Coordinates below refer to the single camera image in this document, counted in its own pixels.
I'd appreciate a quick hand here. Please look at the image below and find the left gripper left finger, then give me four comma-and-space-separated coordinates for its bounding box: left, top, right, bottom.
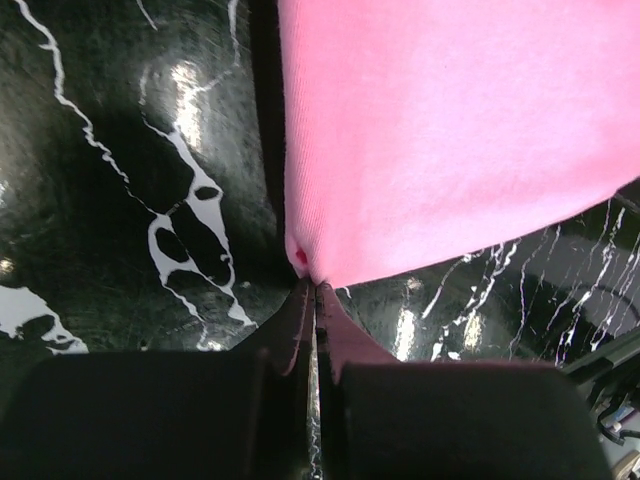
1, 280, 315, 479

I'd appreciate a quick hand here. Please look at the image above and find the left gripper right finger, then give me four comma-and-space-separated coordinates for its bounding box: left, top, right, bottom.
316, 284, 611, 479

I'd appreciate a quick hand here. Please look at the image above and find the light pink t shirt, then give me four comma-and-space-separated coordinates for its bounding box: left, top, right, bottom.
278, 1, 639, 287

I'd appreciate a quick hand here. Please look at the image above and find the black marbled table mat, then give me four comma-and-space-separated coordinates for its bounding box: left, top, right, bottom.
0, 0, 640, 480

